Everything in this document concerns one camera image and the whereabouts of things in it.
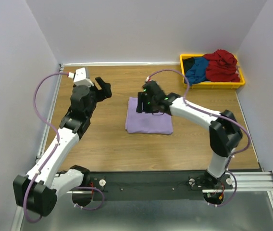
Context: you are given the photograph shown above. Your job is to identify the purple t shirt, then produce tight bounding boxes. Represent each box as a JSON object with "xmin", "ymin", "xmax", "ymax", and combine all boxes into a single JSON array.
[{"xmin": 125, "ymin": 97, "xmax": 173, "ymax": 135}]

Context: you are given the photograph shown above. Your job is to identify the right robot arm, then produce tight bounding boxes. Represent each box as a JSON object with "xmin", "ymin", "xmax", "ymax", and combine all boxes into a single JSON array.
[{"xmin": 141, "ymin": 80, "xmax": 243, "ymax": 189}]

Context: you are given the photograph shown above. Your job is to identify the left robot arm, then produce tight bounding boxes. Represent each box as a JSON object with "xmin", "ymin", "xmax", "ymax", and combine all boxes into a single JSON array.
[{"xmin": 13, "ymin": 77, "xmax": 112, "ymax": 223}]

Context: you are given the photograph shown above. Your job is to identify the blue t shirt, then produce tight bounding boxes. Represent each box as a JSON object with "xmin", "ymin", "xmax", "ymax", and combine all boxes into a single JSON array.
[{"xmin": 185, "ymin": 56, "xmax": 209, "ymax": 86}]

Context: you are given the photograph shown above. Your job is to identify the black t shirt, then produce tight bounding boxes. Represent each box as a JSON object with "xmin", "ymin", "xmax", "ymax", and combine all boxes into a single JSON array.
[{"xmin": 182, "ymin": 57, "xmax": 195, "ymax": 73}]

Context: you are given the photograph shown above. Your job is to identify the yellow plastic bin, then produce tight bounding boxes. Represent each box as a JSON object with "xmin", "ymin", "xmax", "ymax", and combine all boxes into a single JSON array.
[{"xmin": 179, "ymin": 53, "xmax": 246, "ymax": 89}]

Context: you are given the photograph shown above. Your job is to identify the red t shirt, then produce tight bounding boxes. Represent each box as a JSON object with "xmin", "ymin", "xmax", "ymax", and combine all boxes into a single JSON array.
[{"xmin": 203, "ymin": 49, "xmax": 240, "ymax": 82}]

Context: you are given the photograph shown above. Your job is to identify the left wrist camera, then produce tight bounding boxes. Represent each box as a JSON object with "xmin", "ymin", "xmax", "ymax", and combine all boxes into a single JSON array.
[{"xmin": 68, "ymin": 67, "xmax": 94, "ymax": 88}]

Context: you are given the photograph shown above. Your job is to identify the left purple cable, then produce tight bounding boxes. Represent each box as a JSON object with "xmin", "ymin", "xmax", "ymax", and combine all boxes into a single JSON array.
[{"xmin": 22, "ymin": 72, "xmax": 106, "ymax": 224}]

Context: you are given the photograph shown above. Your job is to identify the purple cable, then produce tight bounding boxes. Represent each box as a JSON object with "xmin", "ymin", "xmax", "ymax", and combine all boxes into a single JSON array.
[
  {"xmin": 147, "ymin": 69, "xmax": 251, "ymax": 208},
  {"xmin": 22, "ymin": 72, "xmax": 106, "ymax": 224}
]

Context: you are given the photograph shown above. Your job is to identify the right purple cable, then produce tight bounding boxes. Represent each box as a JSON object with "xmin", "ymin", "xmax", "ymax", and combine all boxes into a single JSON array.
[{"xmin": 147, "ymin": 69, "xmax": 251, "ymax": 208}]

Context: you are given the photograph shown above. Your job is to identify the black mounting base plate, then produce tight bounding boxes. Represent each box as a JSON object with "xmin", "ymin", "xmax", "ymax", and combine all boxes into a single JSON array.
[{"xmin": 71, "ymin": 171, "xmax": 234, "ymax": 205}]

